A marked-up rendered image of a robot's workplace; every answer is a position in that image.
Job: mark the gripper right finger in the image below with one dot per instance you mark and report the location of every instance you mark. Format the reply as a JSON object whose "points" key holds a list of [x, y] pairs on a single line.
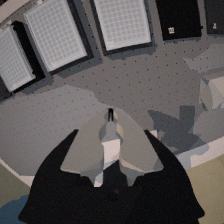
{"points": [[142, 154]]}

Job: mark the white operator button panel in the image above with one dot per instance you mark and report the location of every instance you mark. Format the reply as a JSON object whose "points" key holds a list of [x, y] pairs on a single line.
{"points": [[213, 94]]}

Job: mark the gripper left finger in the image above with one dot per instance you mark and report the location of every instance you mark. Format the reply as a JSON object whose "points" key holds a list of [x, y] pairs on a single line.
{"points": [[81, 153]]}

